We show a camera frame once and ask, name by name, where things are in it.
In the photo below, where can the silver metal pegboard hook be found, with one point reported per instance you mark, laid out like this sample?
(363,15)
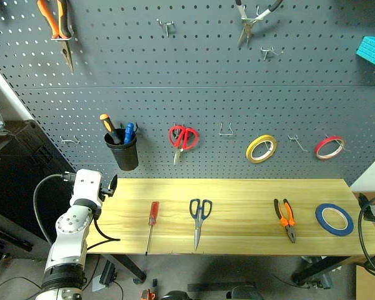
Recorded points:
(268,51)
(166,25)
(226,131)
(297,140)
(69,140)

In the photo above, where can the black device on floor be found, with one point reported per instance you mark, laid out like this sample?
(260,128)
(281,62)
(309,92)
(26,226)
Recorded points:
(107,275)

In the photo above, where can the red tape roll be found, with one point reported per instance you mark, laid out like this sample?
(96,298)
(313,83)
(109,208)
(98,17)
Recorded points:
(323,147)

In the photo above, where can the cardboard box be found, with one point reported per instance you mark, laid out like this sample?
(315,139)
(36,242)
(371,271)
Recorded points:
(370,284)

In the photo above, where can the grey metal pegboard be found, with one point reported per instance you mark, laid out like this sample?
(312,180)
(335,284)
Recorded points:
(206,78)

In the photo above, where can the dark rounded shape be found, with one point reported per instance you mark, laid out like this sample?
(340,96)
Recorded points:
(175,296)

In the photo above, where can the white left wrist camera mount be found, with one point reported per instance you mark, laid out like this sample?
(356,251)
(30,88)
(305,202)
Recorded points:
(87,184)

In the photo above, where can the yellow tape roll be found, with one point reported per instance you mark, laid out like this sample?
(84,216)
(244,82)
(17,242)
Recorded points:
(253,154)

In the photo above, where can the orange black long-nose pliers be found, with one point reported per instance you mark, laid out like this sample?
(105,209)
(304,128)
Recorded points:
(62,25)

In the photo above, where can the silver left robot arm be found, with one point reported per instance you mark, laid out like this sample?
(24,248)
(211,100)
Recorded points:
(68,228)

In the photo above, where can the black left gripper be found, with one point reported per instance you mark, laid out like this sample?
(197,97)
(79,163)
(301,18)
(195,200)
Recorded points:
(106,192)

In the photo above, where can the orange black combination pliers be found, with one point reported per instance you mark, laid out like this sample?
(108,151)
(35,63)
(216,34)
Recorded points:
(287,220)

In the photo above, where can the blue tape roll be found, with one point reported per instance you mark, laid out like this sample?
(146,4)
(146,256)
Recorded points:
(321,220)

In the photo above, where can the blue plastic parts bin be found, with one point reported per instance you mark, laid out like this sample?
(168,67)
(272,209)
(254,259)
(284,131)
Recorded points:
(373,51)

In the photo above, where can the black table leg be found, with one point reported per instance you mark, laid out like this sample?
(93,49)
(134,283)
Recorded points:
(129,267)
(318,268)

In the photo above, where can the black cup holder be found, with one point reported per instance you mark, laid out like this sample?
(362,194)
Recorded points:
(122,153)

